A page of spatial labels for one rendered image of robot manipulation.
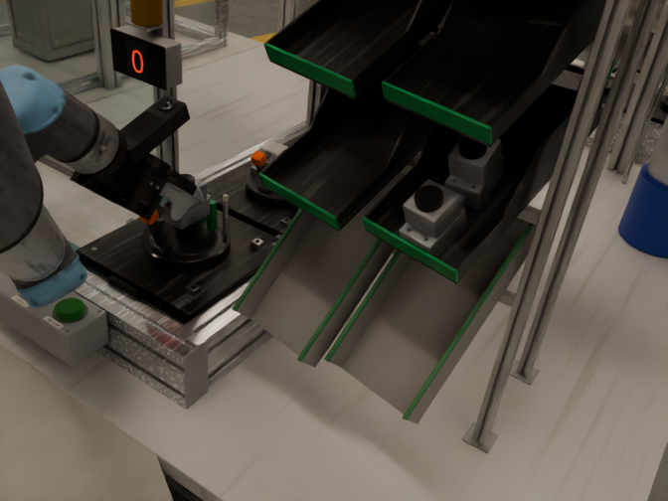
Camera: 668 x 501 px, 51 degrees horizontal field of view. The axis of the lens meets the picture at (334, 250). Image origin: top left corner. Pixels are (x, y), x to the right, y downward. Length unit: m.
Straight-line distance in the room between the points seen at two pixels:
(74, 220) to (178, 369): 0.45
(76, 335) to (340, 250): 0.38
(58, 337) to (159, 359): 0.14
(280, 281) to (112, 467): 0.32
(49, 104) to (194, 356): 0.38
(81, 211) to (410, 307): 0.70
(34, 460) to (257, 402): 0.30
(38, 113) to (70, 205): 0.57
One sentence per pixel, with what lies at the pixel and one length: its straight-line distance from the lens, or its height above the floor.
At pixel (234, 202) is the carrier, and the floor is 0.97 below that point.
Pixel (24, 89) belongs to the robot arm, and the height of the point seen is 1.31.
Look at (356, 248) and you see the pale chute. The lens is 0.93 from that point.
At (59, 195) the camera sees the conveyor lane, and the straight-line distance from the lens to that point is 1.42.
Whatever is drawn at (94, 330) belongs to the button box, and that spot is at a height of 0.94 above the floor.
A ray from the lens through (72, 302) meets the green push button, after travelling 1.05.
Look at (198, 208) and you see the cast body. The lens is 1.10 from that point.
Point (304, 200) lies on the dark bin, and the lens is 0.81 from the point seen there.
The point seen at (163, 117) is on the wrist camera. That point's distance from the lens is 0.98.
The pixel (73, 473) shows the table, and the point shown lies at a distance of 0.98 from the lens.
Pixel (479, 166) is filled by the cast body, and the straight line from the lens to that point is 0.77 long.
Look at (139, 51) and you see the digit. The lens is 1.21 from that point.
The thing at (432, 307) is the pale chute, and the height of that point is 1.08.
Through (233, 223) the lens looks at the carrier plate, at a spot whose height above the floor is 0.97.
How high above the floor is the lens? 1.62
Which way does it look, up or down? 34 degrees down
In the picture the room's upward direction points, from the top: 7 degrees clockwise
